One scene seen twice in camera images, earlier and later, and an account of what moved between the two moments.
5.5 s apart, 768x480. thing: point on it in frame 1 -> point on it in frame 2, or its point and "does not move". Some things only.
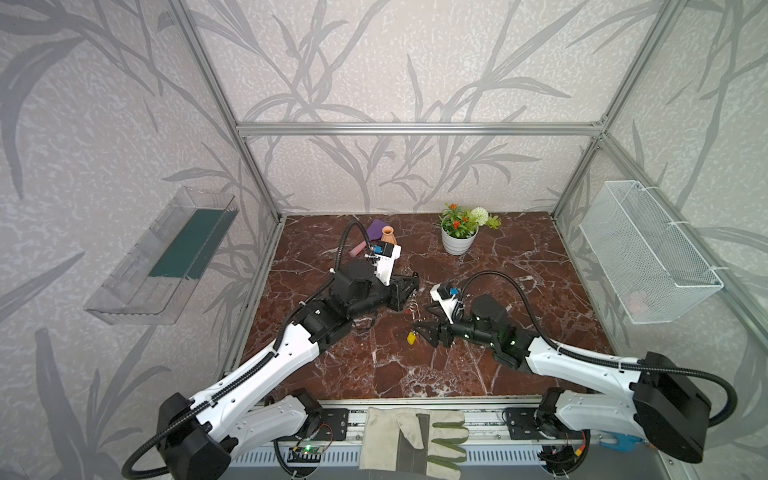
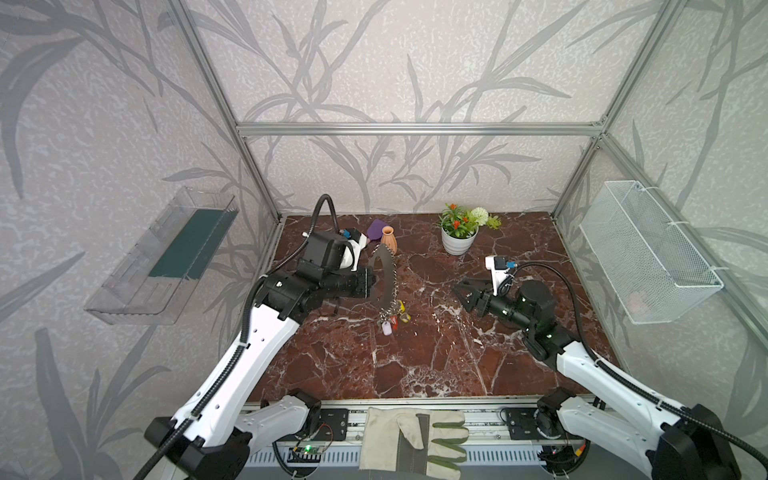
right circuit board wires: (565, 458) does not move
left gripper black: (395, 291) -> (368, 282)
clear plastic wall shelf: (151, 282) does not move
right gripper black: (448, 328) -> (480, 301)
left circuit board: (305, 454) does not move
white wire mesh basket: (649, 266) does not move
